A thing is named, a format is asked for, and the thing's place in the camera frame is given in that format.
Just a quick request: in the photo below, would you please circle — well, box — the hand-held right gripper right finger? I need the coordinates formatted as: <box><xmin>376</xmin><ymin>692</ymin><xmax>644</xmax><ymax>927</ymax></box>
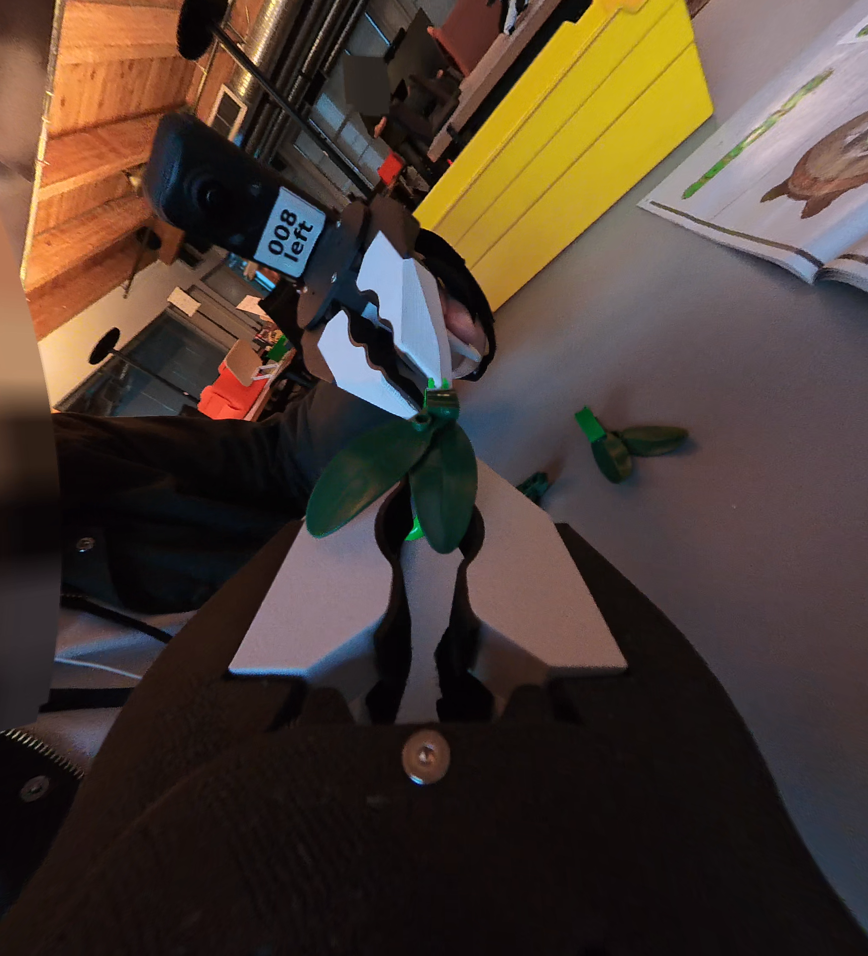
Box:
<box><xmin>434</xmin><ymin>457</ymin><xmax>628</xmax><ymax>725</ymax></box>

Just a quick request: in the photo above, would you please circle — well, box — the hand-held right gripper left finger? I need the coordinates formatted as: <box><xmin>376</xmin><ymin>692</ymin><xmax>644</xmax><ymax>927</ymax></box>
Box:
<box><xmin>226</xmin><ymin>511</ymin><xmax>414</xmax><ymax>725</ymax></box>

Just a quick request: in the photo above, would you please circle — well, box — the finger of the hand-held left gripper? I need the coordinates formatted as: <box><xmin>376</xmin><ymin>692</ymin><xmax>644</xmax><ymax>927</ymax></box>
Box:
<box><xmin>307</xmin><ymin>308</ymin><xmax>424</xmax><ymax>421</ymax></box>
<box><xmin>355</xmin><ymin>230</ymin><xmax>456</xmax><ymax>393</ymax></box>

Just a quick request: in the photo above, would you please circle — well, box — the dark green toy leaf pair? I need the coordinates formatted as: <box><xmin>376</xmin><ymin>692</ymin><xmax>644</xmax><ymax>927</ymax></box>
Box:
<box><xmin>574</xmin><ymin>407</ymin><xmax>690</xmax><ymax>485</ymax></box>
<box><xmin>306</xmin><ymin>384</ymin><xmax>480</xmax><ymax>555</ymax></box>

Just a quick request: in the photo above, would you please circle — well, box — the person's left forearm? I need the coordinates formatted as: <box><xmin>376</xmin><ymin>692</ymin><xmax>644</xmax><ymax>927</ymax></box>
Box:
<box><xmin>52</xmin><ymin>377</ymin><xmax>405</xmax><ymax>617</ymax></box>

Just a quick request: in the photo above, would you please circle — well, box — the grey desk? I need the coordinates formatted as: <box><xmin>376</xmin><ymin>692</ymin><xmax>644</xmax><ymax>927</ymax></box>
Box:
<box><xmin>434</xmin><ymin>0</ymin><xmax>868</xmax><ymax>956</ymax></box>

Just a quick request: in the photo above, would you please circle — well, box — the person's left hand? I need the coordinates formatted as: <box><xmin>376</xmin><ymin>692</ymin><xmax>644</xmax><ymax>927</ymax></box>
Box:
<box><xmin>440</xmin><ymin>287</ymin><xmax>492</xmax><ymax>380</ymax></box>

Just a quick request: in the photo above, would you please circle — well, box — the beige board on stand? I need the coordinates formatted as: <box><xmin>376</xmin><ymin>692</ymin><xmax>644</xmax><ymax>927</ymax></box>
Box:
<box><xmin>221</xmin><ymin>340</ymin><xmax>274</xmax><ymax>388</ymax></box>

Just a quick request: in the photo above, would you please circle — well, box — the yellow plastic bin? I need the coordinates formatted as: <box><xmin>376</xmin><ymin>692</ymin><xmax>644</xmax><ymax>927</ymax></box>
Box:
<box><xmin>412</xmin><ymin>0</ymin><xmax>715</xmax><ymax>313</ymax></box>

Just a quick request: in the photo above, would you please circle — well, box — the grey background table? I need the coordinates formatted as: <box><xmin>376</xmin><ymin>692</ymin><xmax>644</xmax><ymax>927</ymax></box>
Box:
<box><xmin>427</xmin><ymin>0</ymin><xmax>607</xmax><ymax>161</ymax></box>

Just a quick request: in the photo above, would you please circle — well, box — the brown chair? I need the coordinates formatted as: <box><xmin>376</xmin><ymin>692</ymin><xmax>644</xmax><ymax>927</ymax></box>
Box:
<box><xmin>427</xmin><ymin>0</ymin><xmax>513</xmax><ymax>76</ymax></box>

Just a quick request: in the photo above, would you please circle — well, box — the open instruction booklet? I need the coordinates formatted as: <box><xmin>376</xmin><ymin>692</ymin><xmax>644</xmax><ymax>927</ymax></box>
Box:
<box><xmin>637</xmin><ymin>0</ymin><xmax>868</xmax><ymax>315</ymax></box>

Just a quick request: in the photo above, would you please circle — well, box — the white wall vent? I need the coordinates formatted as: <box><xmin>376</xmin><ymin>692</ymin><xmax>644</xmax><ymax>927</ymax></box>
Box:
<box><xmin>210</xmin><ymin>86</ymin><xmax>250</xmax><ymax>135</ymax></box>

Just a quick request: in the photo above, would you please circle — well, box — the silver ventilation duct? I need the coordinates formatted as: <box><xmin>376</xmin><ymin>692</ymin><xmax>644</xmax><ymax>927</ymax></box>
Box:
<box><xmin>240</xmin><ymin>0</ymin><xmax>330</xmax><ymax>173</ymax></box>

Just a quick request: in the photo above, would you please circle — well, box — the thin white cable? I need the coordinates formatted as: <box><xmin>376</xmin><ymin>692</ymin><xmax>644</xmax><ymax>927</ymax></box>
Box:
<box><xmin>53</xmin><ymin>654</ymin><xmax>144</xmax><ymax>681</ymax></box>

